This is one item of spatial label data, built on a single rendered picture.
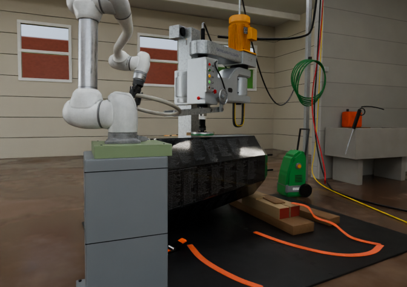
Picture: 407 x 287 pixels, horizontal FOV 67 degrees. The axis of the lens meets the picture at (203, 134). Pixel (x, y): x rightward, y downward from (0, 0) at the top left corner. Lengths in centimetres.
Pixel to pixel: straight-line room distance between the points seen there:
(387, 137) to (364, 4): 234
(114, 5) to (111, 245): 123
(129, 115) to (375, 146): 426
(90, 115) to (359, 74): 504
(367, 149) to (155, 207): 405
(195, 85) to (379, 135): 335
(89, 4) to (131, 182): 96
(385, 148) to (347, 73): 138
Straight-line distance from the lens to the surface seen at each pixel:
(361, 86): 607
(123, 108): 165
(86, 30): 183
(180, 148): 262
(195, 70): 285
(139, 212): 161
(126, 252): 167
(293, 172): 407
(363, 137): 513
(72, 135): 863
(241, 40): 343
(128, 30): 198
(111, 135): 168
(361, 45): 614
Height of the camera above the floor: 99
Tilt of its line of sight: 3 degrees down
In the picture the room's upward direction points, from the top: straight up
